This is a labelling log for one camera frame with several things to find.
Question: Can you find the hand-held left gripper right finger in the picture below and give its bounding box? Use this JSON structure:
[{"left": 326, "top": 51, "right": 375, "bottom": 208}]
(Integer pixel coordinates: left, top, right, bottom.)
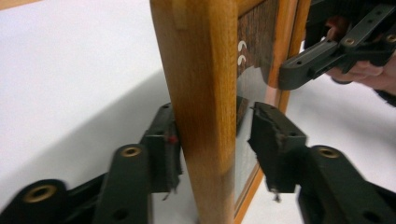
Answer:
[{"left": 247, "top": 101, "right": 308, "bottom": 194}]

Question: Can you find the wooden picture frame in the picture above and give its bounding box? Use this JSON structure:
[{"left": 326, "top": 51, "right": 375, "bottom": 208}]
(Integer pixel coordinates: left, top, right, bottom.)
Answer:
[{"left": 149, "top": 0, "right": 312, "bottom": 224}]

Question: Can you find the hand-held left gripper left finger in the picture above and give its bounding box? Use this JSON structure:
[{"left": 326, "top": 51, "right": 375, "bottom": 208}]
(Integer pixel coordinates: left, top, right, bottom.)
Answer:
[{"left": 140, "top": 103, "right": 184, "bottom": 194}]

